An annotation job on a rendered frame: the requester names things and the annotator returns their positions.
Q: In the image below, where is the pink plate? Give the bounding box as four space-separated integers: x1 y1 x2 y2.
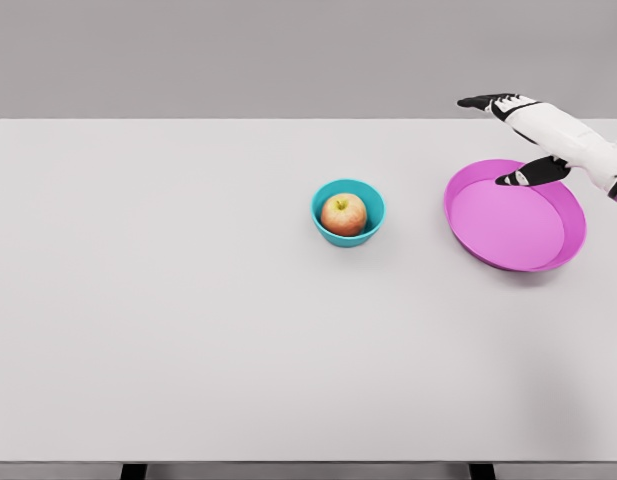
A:
442 159 588 273

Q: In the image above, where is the blue bowl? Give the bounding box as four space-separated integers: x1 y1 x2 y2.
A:
310 179 386 249

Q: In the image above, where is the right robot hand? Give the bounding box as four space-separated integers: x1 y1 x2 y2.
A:
456 92 600 188

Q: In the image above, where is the red yellow apple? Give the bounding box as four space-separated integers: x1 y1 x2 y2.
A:
320 192 368 237

